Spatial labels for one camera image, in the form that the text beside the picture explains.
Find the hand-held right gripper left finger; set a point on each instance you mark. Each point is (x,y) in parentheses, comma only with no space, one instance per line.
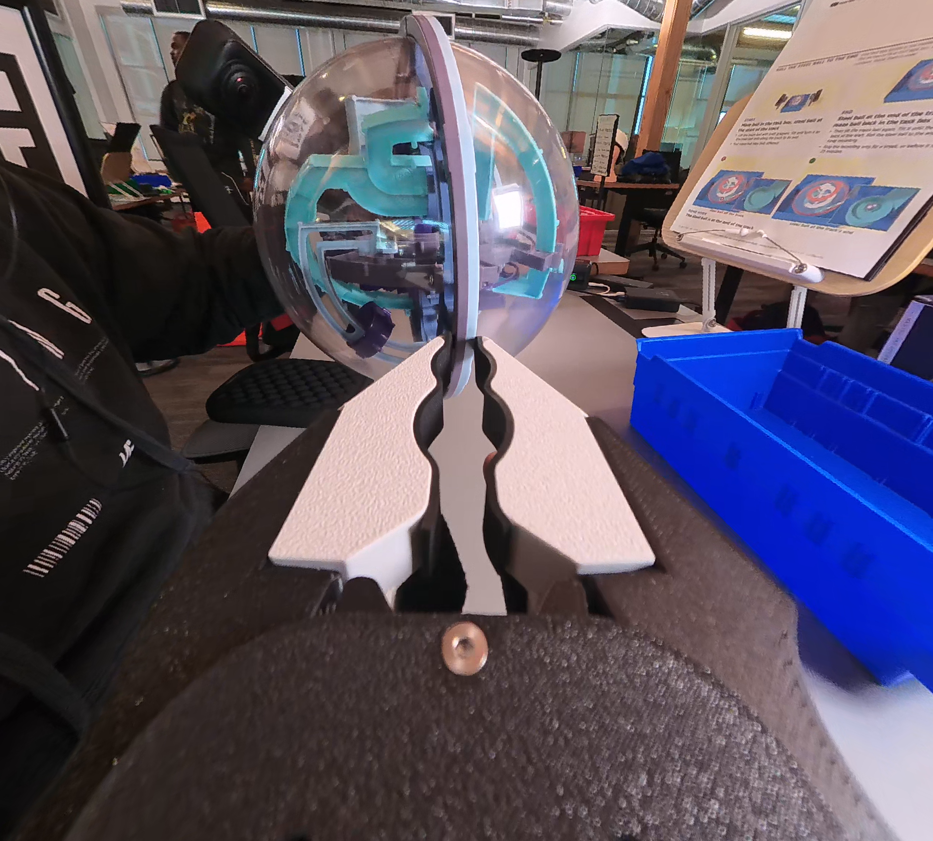
(357,484)

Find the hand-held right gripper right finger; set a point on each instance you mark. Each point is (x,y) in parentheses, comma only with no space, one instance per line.
(569,484)

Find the clear maze ball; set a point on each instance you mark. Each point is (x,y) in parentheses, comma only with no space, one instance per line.
(365,200)

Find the person's left forearm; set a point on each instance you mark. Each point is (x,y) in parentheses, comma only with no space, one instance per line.
(175,280)

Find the black white marker board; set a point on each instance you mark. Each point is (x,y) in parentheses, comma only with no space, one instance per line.
(29,83)

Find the blue plastic bin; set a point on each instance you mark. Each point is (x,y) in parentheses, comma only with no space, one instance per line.
(787,477)

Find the red plastic bin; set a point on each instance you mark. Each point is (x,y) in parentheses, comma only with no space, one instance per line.
(594,232)

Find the person's black printed jacket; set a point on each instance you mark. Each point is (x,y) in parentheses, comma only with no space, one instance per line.
(73,491)

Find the black office chair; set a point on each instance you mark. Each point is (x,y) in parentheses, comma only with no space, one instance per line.
(649,192)

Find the wooden post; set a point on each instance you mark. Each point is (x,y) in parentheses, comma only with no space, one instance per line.
(674,25)

